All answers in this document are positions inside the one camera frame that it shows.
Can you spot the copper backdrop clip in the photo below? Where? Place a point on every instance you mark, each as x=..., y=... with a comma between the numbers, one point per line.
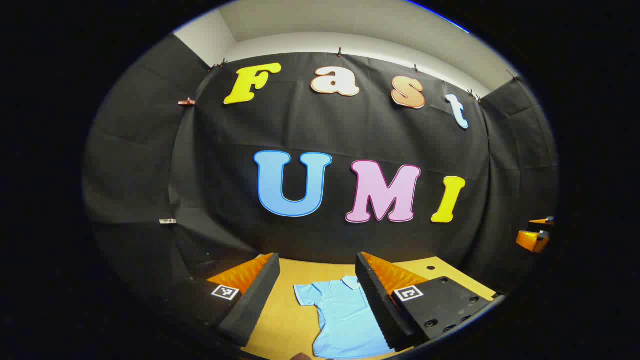
x=186, y=102

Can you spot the silver backdrop clip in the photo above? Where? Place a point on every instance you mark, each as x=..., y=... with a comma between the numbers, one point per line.
x=167, y=221

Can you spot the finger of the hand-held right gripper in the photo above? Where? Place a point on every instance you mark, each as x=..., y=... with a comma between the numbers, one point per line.
x=540, y=221
x=530, y=241

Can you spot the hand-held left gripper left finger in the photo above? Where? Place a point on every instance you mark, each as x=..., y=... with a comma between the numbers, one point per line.
x=255, y=300

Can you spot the light blue T-shirt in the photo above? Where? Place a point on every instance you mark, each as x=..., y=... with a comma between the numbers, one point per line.
x=340, y=315

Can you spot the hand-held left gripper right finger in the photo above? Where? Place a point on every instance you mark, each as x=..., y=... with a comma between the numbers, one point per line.
x=380, y=305

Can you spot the black backdrop cloth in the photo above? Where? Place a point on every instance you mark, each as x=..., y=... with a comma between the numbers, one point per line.
x=320, y=130

